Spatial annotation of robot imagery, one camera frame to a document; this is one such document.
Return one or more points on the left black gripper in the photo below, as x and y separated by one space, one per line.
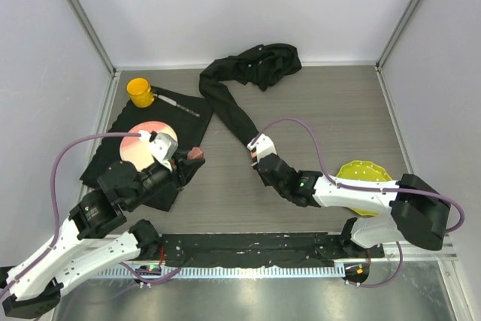
189 168

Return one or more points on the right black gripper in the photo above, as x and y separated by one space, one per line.
264 180

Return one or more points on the nail polish bottle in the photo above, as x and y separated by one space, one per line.
195 154

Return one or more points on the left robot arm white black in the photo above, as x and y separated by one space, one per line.
35 286

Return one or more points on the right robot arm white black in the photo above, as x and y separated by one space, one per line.
406 210

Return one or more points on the black placemat cloth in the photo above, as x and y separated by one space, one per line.
123 172

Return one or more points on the table knife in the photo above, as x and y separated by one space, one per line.
177 105

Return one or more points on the pink cream plate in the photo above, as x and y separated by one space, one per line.
135 151

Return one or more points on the yellow cup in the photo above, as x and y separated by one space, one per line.
140 92

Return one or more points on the yellow green plate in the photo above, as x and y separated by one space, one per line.
362 170

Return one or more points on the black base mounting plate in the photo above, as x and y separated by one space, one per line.
256 250

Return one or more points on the black sleeved shirt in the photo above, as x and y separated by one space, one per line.
260 67

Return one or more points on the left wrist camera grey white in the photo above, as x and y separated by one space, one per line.
162 147

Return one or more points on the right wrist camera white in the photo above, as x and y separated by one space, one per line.
261 147

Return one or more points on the white slotted cable duct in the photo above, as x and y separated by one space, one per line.
335 271

